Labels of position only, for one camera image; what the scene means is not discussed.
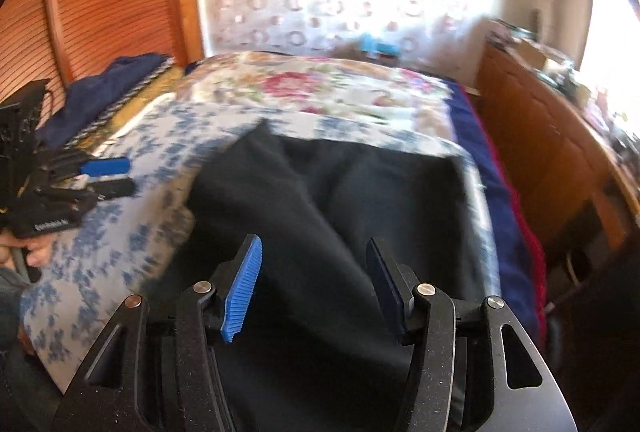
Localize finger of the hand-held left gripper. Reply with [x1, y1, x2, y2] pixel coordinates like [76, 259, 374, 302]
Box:
[49, 156, 132, 179]
[44, 178, 136, 209]

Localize pile of dresser clutter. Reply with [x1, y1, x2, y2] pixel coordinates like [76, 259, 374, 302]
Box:
[486, 14, 640, 155]

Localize red blanket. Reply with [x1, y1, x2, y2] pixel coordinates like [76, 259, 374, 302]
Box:
[510, 187, 550, 313]

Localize wooden dresser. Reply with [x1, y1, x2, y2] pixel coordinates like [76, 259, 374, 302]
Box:
[474, 42, 632, 255]

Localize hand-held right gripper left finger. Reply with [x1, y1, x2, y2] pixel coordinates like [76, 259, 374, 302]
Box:
[50, 234, 264, 432]

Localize gold patterned cloth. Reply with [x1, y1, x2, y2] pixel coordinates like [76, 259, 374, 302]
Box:
[64, 66, 187, 150]

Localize person's left hand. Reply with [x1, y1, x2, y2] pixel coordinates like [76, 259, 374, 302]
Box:
[0, 233, 54, 269]

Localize light blue box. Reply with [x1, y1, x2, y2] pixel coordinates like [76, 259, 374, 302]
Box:
[359, 33, 402, 58]

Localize navy folded cloth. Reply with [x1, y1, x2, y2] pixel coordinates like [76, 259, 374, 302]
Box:
[36, 54, 174, 149]

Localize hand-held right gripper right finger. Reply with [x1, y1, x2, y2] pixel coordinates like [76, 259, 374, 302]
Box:
[365, 237, 545, 432]

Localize navy blanket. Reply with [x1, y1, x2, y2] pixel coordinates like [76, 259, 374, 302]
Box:
[440, 79, 547, 340]

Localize white blue-flowered sheet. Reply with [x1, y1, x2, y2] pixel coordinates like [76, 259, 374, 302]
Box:
[19, 98, 502, 395]

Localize black printed t-shirt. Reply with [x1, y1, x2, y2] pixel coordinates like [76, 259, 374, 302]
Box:
[186, 118, 490, 432]

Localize white cable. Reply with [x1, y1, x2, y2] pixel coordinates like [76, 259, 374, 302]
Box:
[566, 251, 583, 287]

